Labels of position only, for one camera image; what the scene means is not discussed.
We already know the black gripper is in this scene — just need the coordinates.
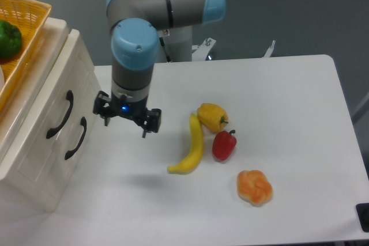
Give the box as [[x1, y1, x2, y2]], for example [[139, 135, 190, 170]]
[[93, 90, 161, 138]]

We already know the black top drawer handle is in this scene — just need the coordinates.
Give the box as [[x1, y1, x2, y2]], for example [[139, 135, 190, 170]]
[[46, 90, 74, 139]]

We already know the black drawer handle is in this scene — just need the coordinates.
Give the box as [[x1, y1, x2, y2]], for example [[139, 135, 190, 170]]
[[64, 116, 87, 161], [46, 90, 74, 139]]

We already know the white drawer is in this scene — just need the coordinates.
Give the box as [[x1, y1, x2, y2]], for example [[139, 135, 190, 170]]
[[17, 78, 104, 213], [1, 29, 96, 181]]

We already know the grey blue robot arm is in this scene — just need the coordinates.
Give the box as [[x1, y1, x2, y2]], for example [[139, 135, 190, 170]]
[[93, 0, 226, 134]]

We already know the white drawer cabinet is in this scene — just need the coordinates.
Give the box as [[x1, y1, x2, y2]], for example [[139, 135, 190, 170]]
[[1, 18, 100, 211]]

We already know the yellow banana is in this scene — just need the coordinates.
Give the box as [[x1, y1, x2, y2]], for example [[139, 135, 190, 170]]
[[167, 113, 204, 174]]

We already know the yellow bell pepper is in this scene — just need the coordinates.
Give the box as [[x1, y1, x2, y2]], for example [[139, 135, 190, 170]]
[[197, 103, 228, 133]]

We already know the red bell pepper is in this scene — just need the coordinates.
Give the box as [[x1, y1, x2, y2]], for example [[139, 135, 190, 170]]
[[212, 130, 237, 161]]

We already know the yellow woven basket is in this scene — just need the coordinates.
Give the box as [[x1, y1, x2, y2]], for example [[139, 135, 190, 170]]
[[1, 0, 52, 110]]

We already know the green bell pepper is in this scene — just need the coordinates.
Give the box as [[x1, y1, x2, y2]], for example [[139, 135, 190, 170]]
[[1, 20, 22, 59]]

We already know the orange knotted bread roll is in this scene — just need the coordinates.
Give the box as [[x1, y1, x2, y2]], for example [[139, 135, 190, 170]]
[[236, 170, 273, 206]]

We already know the black device at table edge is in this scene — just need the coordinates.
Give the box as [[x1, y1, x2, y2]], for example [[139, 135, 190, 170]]
[[356, 203, 369, 233]]

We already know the black bottom drawer handle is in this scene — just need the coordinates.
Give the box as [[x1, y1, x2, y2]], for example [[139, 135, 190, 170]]
[[64, 116, 87, 161]]

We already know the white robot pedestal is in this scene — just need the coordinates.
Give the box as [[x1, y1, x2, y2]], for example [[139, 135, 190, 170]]
[[155, 27, 193, 63]]

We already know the white metal base frame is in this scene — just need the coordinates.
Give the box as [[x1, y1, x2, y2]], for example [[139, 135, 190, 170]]
[[191, 37, 276, 62]]

